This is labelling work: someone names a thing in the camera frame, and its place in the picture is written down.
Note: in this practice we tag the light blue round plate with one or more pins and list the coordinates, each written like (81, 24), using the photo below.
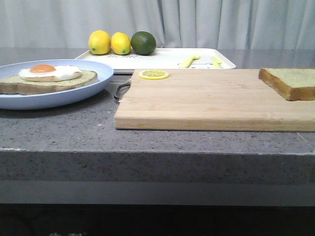
(49, 100)

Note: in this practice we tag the fried egg toy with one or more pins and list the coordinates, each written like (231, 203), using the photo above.
(49, 73)

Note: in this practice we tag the bread slice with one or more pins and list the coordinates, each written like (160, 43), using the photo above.
(291, 83)
(16, 85)

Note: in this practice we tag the cream rectangular bear tray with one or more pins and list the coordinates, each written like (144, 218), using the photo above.
(161, 58)

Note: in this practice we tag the lemon slice toy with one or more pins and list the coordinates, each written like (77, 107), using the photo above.
(153, 74)

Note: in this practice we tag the wooden cutting board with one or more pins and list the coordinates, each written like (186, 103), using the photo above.
(211, 100)

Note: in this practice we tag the yellow plastic fork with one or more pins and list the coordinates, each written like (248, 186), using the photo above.
(187, 62)

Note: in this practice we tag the green lime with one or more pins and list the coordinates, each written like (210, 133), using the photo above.
(143, 43)

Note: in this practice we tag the yellow plastic knife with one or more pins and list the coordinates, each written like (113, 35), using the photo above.
(216, 62)

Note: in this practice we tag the right yellow lemon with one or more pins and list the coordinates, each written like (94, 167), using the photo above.
(120, 43)

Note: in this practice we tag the yellow lemon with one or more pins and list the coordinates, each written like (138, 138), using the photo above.
(120, 43)
(99, 42)

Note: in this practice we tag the left yellow lemon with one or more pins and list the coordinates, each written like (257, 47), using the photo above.
(99, 42)

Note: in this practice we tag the grey white curtain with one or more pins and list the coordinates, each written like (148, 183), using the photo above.
(218, 24)

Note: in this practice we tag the metal cutting board handle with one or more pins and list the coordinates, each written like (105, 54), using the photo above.
(121, 89)

